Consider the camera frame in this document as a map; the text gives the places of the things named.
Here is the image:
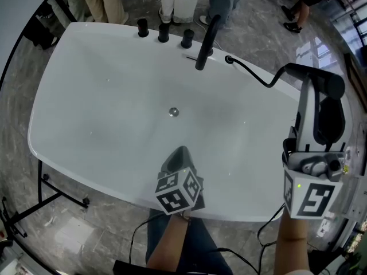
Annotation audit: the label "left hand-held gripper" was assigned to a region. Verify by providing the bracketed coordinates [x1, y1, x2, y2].
[154, 146, 206, 216]

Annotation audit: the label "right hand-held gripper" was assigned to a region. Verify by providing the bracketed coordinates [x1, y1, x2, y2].
[282, 75, 349, 221]

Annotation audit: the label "person's left forearm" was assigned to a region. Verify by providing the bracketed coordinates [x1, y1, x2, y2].
[145, 213, 192, 275]

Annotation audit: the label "person's right forearm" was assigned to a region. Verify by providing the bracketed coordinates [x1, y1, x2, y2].
[273, 207, 313, 275]

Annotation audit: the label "white bathtub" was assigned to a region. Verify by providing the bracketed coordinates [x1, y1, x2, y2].
[28, 21, 356, 222]

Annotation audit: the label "black metal stand base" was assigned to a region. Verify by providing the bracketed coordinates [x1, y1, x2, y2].
[0, 159, 91, 241]

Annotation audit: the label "person's blue jeans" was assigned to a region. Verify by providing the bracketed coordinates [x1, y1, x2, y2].
[145, 207, 233, 275]

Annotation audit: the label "glass entrance doors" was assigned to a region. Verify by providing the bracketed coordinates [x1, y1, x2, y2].
[330, 0, 367, 50]

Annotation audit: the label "black flat device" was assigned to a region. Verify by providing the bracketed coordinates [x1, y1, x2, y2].
[112, 258, 162, 275]

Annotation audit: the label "black cylindrical tap knob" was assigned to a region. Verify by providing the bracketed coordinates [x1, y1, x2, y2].
[157, 22, 171, 44]
[136, 18, 150, 38]
[180, 28, 196, 49]

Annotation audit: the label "black curved faucet spout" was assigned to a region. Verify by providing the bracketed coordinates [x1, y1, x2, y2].
[194, 14, 222, 72]

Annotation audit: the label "person's white shirt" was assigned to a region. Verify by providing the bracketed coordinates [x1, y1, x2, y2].
[286, 268, 317, 275]

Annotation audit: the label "large black-framed whiteboard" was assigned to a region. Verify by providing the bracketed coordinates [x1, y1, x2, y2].
[0, 0, 77, 275]

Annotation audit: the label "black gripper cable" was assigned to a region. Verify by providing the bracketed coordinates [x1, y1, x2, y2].
[256, 203, 286, 275]
[128, 211, 173, 265]
[211, 247, 259, 275]

